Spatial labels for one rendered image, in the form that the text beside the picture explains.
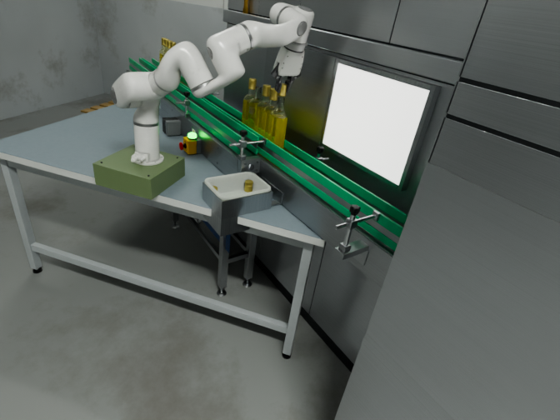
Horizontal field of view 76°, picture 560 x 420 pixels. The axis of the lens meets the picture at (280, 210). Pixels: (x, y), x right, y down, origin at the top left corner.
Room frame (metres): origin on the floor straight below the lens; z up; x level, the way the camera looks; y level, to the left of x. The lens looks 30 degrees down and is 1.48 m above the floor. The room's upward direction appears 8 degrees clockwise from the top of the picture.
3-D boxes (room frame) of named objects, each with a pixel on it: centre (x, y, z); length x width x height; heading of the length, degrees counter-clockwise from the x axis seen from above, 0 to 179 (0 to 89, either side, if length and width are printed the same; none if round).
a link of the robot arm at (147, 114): (1.34, 0.58, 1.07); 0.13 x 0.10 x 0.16; 137
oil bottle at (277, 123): (1.46, 0.06, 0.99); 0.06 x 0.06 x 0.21; 38
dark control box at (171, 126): (1.91, 0.67, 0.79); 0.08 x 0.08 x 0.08; 38
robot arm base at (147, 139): (1.33, 0.57, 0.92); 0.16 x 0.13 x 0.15; 173
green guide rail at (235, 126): (2.15, 0.68, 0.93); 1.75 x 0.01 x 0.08; 38
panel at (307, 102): (1.45, -0.12, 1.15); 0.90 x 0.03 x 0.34; 38
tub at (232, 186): (1.25, 0.18, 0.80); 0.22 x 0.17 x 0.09; 128
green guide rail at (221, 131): (2.10, 0.74, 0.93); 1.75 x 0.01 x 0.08; 38
